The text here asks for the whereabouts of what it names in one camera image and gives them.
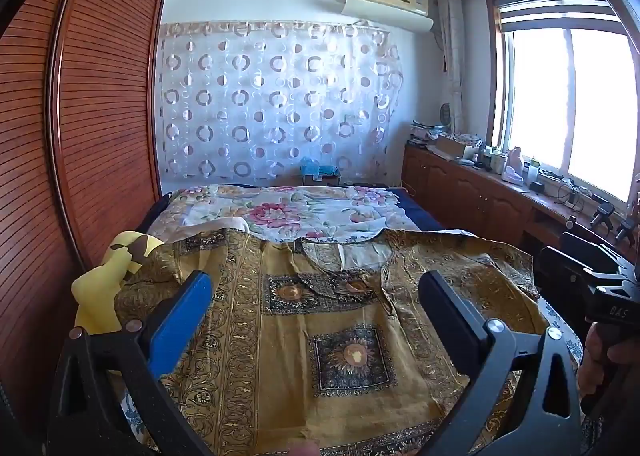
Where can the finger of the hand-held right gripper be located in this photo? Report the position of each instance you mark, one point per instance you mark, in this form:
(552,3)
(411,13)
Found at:
(565,281)
(595,251)

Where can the small round fan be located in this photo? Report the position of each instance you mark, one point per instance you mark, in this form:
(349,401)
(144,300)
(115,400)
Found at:
(446,116)

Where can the wooden framed window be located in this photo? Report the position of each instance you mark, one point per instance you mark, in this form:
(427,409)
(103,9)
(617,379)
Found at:
(540,101)

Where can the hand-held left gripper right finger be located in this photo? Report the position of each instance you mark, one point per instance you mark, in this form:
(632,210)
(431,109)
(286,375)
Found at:
(450,316)

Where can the wooden slatted wardrobe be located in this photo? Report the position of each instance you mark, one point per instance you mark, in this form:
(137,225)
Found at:
(100,111)

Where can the low wooden cabinet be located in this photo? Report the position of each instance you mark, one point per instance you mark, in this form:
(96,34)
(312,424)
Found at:
(465,191)

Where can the circle-patterned sheer curtain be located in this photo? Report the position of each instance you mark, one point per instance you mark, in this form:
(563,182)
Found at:
(280,101)

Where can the yellow garment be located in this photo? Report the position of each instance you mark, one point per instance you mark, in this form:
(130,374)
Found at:
(100,286)

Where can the floral quilt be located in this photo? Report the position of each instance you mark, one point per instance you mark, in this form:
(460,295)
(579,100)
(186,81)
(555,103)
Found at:
(280,211)

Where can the person's right hand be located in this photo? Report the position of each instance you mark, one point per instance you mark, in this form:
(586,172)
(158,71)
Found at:
(592,356)

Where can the black small box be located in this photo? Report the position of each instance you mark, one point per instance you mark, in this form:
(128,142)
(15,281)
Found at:
(537,187)

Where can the brown cardboard box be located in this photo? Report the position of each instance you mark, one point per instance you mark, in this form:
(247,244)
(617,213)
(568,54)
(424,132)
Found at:
(322,180)

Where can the blue floral bed sheet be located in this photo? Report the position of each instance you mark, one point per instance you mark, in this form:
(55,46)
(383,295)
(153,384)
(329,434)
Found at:
(559,323)

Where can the mustard patterned shirt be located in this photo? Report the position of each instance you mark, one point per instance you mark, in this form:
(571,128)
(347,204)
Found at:
(310,296)

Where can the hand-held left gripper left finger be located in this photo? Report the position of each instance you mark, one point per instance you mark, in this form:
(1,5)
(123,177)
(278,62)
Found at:
(180,326)

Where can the beige window curtain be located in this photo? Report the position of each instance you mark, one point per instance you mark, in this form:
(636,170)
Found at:
(452,61)

